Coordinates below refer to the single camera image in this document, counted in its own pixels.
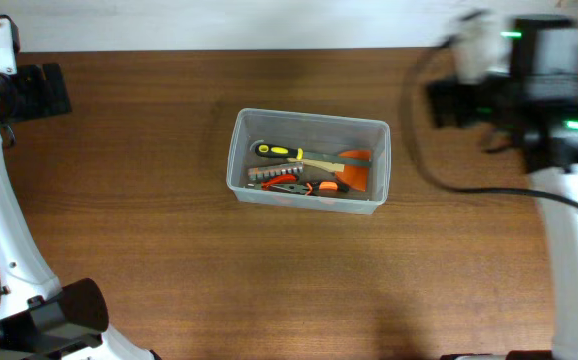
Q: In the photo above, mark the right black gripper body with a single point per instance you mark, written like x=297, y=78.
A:
x=445, y=103

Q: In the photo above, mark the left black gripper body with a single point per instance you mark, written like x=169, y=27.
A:
x=42, y=91

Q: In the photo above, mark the orange scraper wooden handle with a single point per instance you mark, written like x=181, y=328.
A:
x=353, y=176

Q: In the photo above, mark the orange black needle-nose pliers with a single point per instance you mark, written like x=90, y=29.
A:
x=310, y=188

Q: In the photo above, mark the small red-handled pliers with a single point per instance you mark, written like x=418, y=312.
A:
x=282, y=179

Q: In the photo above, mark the file with yellow-black handle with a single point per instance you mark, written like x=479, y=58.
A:
x=275, y=151

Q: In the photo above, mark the orange socket bit holder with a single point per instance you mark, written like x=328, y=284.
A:
x=272, y=171

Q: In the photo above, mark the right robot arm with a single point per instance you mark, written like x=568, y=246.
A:
x=523, y=81

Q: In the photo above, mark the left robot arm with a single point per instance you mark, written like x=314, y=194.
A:
x=39, y=317

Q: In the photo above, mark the clear plastic container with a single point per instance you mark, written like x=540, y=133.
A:
x=313, y=133

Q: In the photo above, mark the dark object at edge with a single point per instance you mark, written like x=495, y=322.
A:
x=513, y=355

